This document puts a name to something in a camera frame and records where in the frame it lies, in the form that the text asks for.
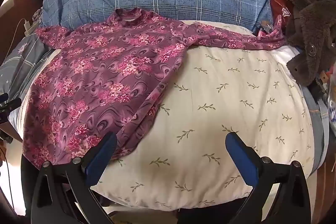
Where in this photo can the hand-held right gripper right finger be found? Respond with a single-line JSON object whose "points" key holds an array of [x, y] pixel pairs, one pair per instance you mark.
{"points": [[242, 158]]}

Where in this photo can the purple floral shirt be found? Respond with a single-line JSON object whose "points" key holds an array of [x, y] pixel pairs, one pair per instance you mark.
{"points": [[105, 69]]}

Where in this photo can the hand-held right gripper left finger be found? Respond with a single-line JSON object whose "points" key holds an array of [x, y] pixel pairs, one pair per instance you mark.
{"points": [[101, 158]]}

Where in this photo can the blue jeans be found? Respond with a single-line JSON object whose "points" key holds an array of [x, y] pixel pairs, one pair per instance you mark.
{"points": [[317, 113]]}

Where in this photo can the grey star print bedding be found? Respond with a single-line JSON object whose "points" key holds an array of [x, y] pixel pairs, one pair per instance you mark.
{"points": [[18, 64]]}

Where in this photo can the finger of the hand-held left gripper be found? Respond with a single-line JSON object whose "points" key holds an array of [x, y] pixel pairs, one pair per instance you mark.
{"points": [[11, 104]]}

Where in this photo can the brown plush coat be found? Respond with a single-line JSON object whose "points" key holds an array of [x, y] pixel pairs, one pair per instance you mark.
{"points": [[312, 19]]}

